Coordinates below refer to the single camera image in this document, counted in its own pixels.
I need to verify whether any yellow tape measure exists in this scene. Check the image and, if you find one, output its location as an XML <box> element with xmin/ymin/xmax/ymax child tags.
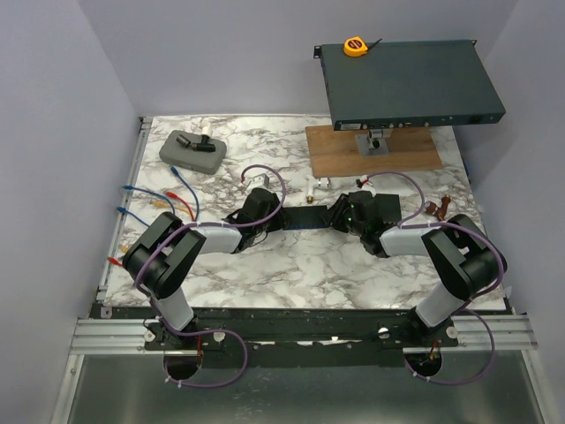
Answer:
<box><xmin>343</xmin><ymin>36</ymin><xmax>382</xmax><ymax>57</ymax></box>

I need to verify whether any white faucet pipe fitting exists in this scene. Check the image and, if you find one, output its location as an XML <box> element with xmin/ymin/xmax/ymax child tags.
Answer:
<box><xmin>305</xmin><ymin>175</ymin><xmax>332</xmax><ymax>204</ymax></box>

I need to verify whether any red-brown handle tool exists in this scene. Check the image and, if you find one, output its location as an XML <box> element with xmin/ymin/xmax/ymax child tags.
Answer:
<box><xmin>424</xmin><ymin>195</ymin><xmax>451</xmax><ymax>222</ymax></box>

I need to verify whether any red ethernet cable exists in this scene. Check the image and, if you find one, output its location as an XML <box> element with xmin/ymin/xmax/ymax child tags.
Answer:
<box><xmin>108</xmin><ymin>191</ymin><xmax>198</xmax><ymax>266</ymax></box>

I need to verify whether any grey metal stand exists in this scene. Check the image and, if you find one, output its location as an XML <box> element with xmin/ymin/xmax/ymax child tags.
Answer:
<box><xmin>355</xmin><ymin>129</ymin><xmax>392</xmax><ymax>156</ymax></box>

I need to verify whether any wooden board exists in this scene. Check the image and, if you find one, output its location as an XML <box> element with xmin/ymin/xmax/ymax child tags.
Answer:
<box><xmin>305</xmin><ymin>125</ymin><xmax>442</xmax><ymax>178</ymax></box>

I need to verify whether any dark green rack unit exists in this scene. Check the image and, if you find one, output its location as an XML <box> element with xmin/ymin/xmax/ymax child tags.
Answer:
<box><xmin>313</xmin><ymin>40</ymin><xmax>506</xmax><ymax>131</ymax></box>

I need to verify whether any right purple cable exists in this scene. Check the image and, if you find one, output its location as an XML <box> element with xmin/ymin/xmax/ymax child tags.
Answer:
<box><xmin>361</xmin><ymin>170</ymin><xmax>509</xmax><ymax>385</ymax></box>

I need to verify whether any grey case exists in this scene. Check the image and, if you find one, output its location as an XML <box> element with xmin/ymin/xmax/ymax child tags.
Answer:
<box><xmin>159</xmin><ymin>130</ymin><xmax>227</xmax><ymax>175</ymax></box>

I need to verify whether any black T-shaped fitting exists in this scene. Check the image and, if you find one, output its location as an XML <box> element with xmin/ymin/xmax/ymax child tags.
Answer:
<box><xmin>176</xmin><ymin>133</ymin><xmax>216</xmax><ymax>153</ymax></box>

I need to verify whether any yellow ethernet cable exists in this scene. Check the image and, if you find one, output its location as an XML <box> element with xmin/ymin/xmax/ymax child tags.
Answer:
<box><xmin>118</xmin><ymin>201</ymin><xmax>198</xmax><ymax>253</ymax></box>

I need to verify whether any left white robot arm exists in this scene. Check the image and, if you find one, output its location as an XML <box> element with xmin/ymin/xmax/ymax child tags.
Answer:
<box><xmin>123</xmin><ymin>188</ymin><xmax>284</xmax><ymax>349</ymax></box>

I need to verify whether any black TP-Link network switch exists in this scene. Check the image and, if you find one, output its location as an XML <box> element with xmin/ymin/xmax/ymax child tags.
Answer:
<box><xmin>373</xmin><ymin>193</ymin><xmax>402</xmax><ymax>224</ymax></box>

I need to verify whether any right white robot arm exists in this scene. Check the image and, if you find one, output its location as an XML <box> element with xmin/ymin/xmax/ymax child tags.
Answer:
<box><xmin>322</xmin><ymin>191</ymin><xmax>508</xmax><ymax>346</ymax></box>

